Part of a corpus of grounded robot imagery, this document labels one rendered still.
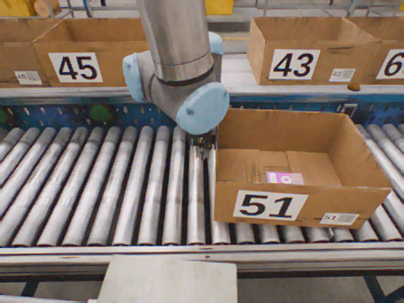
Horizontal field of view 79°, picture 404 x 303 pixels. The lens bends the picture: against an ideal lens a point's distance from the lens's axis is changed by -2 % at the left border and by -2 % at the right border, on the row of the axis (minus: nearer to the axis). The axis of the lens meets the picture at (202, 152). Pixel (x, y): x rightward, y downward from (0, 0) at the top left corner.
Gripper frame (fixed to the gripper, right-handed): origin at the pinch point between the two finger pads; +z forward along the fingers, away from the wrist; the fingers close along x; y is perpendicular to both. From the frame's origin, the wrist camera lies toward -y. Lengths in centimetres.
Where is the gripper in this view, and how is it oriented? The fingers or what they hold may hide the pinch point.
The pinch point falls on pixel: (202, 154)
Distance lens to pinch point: 77.9
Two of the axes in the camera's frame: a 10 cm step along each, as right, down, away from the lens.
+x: 10.0, -0.1, 0.1
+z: 0.0, 7.3, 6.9
